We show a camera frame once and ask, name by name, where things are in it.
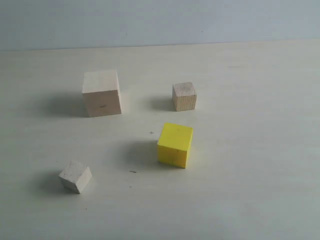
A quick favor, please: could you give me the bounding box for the yellow painted wooden cube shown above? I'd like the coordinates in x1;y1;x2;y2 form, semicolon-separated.
157;122;193;169

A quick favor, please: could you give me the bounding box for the medium grained wooden cube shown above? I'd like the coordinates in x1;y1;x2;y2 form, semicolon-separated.
172;82;197;112

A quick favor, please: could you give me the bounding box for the large natural wooden cube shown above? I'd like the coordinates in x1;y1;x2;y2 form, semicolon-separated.
82;69;122;117

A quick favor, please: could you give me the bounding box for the small pale wooden cube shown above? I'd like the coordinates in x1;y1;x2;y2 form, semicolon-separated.
58;160;92;194

